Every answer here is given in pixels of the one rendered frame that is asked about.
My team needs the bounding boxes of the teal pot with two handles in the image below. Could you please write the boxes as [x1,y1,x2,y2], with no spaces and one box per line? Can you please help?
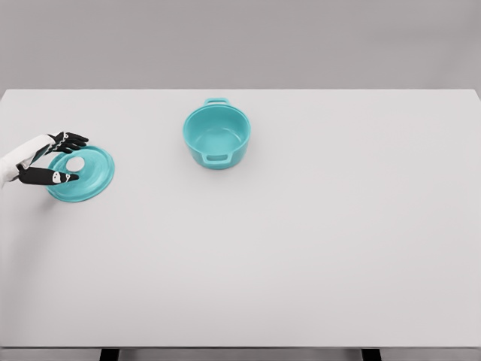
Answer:
[183,97,252,170]

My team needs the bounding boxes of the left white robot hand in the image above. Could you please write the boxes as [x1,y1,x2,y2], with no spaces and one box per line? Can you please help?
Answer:
[0,131,90,190]

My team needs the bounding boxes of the teal pot lid white knob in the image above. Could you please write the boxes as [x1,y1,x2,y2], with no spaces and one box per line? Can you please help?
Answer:
[45,145,115,204]

